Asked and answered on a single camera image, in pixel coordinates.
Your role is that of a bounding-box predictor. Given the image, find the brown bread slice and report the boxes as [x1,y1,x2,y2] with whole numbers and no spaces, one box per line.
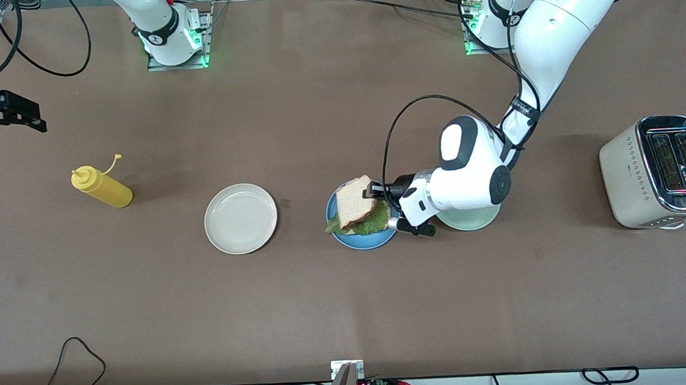
[334,175,381,230]

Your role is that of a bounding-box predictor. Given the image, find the green lettuce leaf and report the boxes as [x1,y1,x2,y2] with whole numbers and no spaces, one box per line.
[323,204,392,239]

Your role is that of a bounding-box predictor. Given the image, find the yellow squeeze bottle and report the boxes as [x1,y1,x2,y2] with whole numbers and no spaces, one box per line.
[70,153,134,212]

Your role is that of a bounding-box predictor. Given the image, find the light green round plate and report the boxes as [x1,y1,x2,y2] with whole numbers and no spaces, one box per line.
[436,201,504,234]

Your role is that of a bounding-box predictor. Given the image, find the blue round plate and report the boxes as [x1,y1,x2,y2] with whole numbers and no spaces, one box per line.
[324,178,400,253]

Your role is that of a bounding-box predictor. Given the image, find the beige round plate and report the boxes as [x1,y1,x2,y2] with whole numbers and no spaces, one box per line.
[201,181,281,258]

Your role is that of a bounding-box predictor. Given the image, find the beige chrome toaster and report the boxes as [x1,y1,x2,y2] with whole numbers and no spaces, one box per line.
[596,114,686,236]

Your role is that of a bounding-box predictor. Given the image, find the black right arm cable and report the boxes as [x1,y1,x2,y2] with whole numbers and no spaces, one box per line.
[0,0,94,83]

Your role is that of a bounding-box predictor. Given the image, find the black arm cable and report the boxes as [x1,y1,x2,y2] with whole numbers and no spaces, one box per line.
[0,0,94,83]
[369,0,551,185]

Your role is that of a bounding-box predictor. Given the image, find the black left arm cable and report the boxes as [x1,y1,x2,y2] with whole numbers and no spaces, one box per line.
[369,0,551,185]

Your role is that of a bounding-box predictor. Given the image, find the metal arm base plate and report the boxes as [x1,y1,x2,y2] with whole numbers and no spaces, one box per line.
[143,1,218,73]
[461,0,521,58]

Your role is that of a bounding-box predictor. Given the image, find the small white mount box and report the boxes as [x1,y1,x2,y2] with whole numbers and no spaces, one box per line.
[330,358,366,381]

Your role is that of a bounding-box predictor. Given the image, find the black cable across table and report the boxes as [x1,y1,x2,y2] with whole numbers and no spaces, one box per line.
[335,0,478,29]

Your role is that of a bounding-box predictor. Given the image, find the thin black looped cable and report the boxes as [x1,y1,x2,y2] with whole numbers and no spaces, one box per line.
[42,334,108,385]

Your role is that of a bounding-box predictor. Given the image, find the black coiled cable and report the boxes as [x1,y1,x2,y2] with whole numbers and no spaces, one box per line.
[581,365,641,385]

